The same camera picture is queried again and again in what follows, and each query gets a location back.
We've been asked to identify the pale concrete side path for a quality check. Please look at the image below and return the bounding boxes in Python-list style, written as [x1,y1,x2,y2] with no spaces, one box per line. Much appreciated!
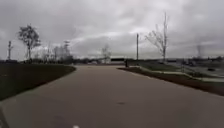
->
[139,65,224,84]

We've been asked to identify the tall bare tree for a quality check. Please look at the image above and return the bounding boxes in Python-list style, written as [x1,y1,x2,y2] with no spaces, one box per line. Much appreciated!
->
[145,12,170,64]

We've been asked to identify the leafy tree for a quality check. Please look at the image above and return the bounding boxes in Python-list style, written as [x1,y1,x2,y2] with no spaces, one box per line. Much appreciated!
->
[17,24,42,62]

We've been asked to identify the tall dark pole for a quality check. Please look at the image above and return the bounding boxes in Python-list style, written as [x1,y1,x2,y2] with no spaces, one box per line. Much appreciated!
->
[135,32,140,62]

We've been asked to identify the dark grass field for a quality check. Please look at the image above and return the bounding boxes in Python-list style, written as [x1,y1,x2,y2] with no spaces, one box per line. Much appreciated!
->
[0,62,77,102]

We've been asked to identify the grey concrete path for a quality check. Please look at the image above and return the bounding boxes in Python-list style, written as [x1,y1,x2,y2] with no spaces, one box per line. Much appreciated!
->
[0,64,224,128]

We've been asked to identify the low white building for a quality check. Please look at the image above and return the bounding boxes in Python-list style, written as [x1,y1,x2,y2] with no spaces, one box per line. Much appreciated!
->
[109,58,126,65]

